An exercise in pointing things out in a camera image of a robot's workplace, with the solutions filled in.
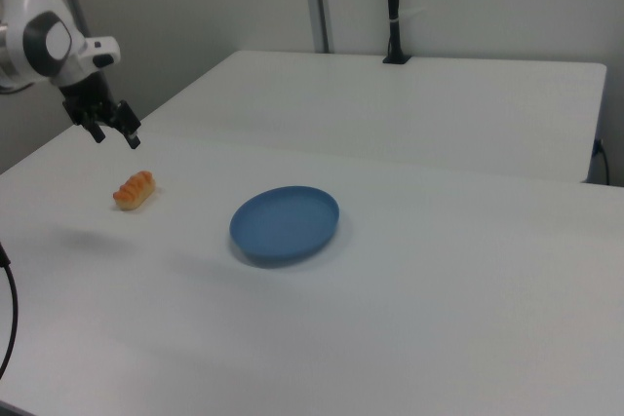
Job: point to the orange striped toy bread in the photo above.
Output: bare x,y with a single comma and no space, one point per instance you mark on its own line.
135,189

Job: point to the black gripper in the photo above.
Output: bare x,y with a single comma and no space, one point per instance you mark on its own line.
90,94

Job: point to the black camera pole with clamp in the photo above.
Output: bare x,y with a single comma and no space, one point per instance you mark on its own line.
394,7

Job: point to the round blue plate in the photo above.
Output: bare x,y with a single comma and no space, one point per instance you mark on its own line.
285,226

